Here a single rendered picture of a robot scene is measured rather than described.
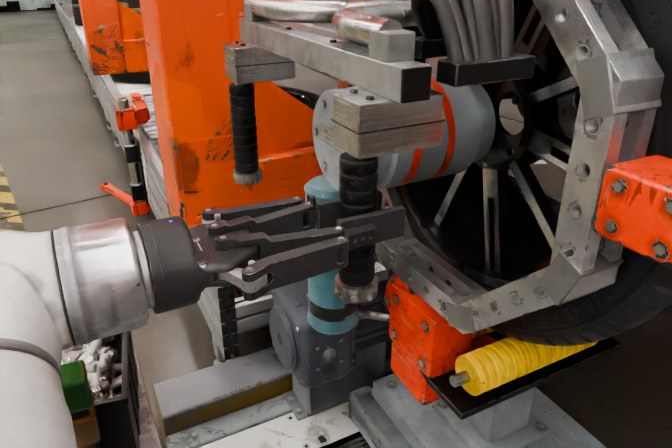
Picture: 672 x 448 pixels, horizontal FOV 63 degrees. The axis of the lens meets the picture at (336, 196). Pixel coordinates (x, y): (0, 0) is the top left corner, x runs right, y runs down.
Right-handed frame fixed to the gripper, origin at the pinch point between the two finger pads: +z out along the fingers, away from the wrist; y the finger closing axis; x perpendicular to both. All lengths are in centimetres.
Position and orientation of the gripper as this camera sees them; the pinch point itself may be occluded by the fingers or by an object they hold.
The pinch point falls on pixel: (361, 218)
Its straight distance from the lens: 52.8
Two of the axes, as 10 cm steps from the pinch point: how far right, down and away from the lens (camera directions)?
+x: 0.0, -9.2, -4.0
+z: 8.9, -1.8, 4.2
